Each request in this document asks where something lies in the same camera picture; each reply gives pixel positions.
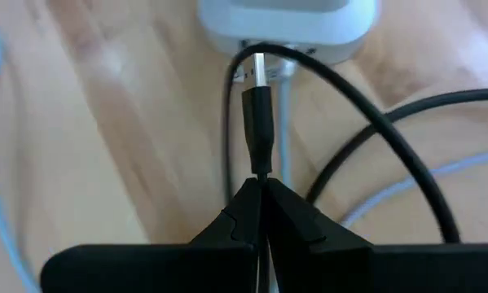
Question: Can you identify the black USB cable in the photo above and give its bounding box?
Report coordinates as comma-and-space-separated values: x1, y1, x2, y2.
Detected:
222, 42, 488, 245

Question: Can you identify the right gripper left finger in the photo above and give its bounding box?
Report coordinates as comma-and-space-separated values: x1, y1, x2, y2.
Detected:
41, 177, 266, 293

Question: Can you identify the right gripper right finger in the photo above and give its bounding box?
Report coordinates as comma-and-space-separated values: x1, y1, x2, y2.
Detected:
265, 177, 488, 293

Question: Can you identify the white tower power strip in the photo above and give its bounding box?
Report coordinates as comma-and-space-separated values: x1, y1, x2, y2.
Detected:
196, 0, 380, 66

